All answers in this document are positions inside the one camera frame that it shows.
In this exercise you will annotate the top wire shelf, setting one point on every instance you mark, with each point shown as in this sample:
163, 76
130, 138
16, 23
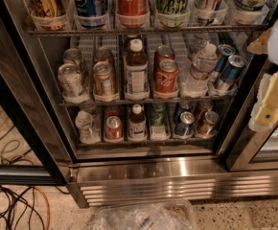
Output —
152, 31

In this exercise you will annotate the red can bottom shelf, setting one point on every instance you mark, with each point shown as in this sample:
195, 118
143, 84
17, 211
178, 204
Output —
113, 128

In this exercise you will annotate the middle wire shelf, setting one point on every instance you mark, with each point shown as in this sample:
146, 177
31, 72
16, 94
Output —
150, 101

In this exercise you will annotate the brown tea bottle shelf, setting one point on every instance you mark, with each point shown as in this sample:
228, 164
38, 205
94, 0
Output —
137, 123
136, 69

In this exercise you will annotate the brown tea bottle middle shelf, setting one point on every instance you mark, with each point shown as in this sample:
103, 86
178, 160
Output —
136, 69

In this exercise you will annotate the green tall can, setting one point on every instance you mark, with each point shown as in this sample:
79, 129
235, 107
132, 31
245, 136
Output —
172, 12

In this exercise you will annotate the blue Red Bull can front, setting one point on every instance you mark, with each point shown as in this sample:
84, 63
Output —
231, 72

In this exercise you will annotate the open glass fridge door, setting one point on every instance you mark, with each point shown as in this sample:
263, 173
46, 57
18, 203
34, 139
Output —
30, 95

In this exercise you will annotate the silver can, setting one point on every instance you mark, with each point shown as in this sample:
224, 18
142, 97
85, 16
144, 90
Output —
70, 79
73, 55

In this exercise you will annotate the silver can front left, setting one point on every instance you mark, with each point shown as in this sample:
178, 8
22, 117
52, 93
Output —
70, 79

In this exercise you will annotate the clear water bottle middle shelf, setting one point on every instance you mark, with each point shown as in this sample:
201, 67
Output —
203, 64

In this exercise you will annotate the red Coca-Cola can top shelf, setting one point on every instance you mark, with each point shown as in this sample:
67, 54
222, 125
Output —
131, 13

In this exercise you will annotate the brown tea bottle bottom shelf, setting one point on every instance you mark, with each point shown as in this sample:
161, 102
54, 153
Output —
137, 123

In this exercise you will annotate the gold can front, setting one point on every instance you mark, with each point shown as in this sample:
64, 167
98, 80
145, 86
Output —
104, 82

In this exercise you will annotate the silver can rear left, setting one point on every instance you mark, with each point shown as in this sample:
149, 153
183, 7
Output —
73, 55

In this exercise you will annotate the blue can bottom shelf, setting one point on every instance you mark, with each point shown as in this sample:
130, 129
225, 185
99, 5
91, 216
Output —
184, 124

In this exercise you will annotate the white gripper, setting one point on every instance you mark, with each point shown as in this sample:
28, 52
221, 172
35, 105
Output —
264, 115

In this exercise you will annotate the blue Pepsi can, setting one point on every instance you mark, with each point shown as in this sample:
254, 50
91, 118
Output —
91, 13

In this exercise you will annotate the gold can rear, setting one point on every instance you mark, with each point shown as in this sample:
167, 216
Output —
103, 54

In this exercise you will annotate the red Coca-Cola can rear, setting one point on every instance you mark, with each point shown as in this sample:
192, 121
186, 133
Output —
163, 52

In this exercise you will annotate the blue Red Bull can rear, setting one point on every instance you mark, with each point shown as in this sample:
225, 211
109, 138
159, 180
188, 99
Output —
224, 52

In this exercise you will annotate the wire shelf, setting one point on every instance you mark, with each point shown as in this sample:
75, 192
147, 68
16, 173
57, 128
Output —
150, 101
152, 31

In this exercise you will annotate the clear plastic bag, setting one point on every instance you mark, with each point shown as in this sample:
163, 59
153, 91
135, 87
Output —
159, 215

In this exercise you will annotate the gold can bottom shelf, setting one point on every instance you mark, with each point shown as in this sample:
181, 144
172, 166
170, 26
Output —
206, 127

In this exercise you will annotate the orange can top shelf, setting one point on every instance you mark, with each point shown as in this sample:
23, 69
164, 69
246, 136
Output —
48, 14

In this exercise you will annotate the green can bottom shelf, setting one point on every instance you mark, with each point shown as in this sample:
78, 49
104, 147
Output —
158, 114

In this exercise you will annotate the stainless fridge base grille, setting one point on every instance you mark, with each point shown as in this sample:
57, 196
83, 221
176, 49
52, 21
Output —
131, 181

